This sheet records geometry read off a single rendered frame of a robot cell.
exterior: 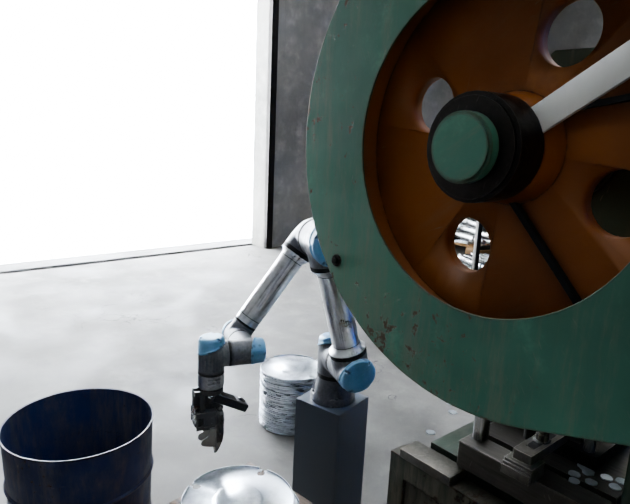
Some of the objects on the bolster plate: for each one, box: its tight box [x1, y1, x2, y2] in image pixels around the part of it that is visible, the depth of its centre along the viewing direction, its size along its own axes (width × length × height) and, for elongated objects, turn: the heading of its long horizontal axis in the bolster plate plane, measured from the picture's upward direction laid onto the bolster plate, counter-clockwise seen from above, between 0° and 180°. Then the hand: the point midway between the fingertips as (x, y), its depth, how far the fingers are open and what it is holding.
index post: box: [472, 416, 491, 441], centre depth 122 cm, size 3×3×10 cm
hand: (217, 447), depth 168 cm, fingers closed
